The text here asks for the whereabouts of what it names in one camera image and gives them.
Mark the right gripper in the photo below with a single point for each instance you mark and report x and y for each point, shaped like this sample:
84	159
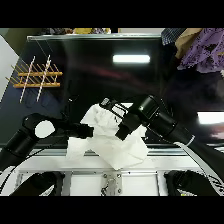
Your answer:
125	128

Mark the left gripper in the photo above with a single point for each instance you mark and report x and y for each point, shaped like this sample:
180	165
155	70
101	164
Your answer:
83	130

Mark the white long-sleeved shirt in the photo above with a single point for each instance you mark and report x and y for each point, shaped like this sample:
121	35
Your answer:
110	146

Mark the white beaded clothes hanger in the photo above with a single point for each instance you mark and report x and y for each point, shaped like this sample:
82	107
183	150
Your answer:
43	78
27	78

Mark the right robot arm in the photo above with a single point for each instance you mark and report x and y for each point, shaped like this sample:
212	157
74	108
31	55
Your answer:
166	125

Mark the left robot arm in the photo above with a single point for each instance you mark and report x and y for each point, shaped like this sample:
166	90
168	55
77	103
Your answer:
20	143

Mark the yellow wooden hanger rack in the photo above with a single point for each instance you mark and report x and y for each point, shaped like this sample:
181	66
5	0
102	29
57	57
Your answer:
40	74

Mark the yellow garment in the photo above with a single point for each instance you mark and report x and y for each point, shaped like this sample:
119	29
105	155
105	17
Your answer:
90	31

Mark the dark checked garment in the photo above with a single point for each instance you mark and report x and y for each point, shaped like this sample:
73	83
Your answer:
170	35

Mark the tan garment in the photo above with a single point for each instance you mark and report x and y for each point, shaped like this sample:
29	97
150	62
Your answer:
186	40

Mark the purple garment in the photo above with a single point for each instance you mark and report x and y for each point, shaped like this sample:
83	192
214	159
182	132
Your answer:
203	50

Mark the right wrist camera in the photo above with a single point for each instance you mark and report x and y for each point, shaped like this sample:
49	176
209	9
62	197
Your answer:
108	102

